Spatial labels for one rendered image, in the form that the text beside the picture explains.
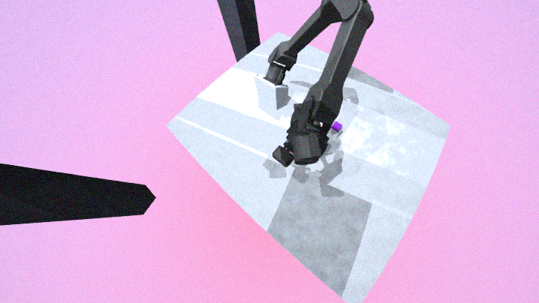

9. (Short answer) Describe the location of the purple button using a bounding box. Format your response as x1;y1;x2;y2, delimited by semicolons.
329;121;343;137

